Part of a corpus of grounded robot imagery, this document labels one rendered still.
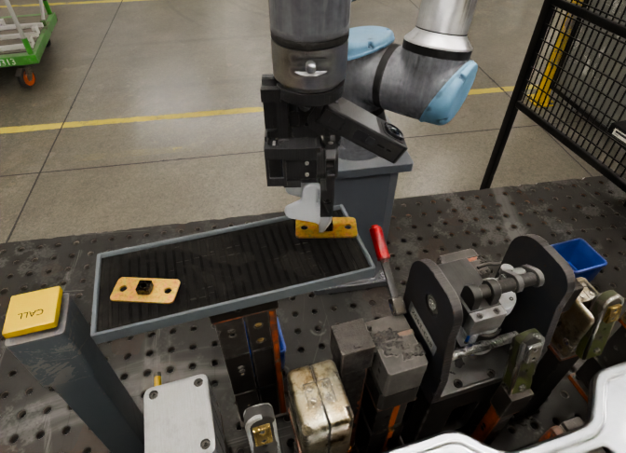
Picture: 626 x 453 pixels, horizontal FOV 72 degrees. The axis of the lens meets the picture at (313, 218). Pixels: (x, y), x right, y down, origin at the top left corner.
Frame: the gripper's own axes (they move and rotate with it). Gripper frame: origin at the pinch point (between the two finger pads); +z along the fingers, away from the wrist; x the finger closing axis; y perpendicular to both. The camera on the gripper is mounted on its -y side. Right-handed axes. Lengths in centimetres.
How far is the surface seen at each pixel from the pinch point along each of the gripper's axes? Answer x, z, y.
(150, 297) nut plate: 8.2, 5.7, 23.1
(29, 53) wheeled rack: -286, 94, 209
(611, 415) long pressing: 18.2, 22.1, -39.9
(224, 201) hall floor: -144, 122, 49
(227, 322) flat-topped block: 6.5, 14.2, 14.4
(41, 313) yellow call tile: 10.1, 6.0, 36.3
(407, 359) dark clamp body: 13.0, 14.3, -10.7
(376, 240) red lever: -2.9, 7.4, -8.0
